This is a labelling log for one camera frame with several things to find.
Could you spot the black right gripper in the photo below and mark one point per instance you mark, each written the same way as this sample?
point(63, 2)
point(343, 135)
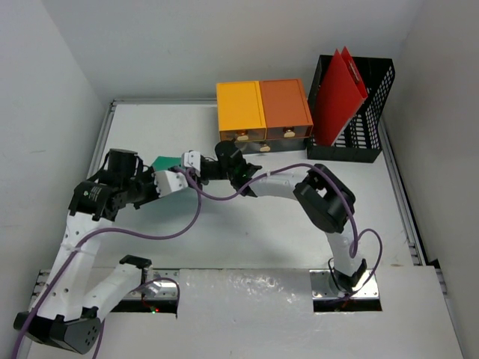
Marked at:
point(203, 169)

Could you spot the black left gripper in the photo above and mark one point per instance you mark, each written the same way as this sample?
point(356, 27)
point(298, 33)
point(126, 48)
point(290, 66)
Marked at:
point(148, 185)

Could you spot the green folder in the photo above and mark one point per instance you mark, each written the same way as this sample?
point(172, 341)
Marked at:
point(164, 163)

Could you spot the red folder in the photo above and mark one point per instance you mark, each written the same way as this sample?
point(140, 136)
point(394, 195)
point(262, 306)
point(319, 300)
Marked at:
point(340, 95)

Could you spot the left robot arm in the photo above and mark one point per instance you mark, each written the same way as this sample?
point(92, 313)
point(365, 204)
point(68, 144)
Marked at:
point(65, 315)

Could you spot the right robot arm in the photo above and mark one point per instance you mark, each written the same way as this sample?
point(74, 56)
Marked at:
point(326, 201)

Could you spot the yellow drawer box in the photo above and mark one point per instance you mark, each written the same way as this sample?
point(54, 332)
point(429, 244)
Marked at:
point(240, 111)

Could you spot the orange drawer box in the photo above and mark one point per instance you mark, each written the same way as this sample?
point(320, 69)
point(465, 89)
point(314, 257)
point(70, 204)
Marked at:
point(286, 110)

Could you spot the black mesh file rack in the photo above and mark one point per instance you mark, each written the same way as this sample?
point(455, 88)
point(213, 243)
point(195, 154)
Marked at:
point(360, 142)

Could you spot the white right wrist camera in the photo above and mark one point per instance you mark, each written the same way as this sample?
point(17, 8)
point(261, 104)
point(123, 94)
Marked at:
point(191, 159)

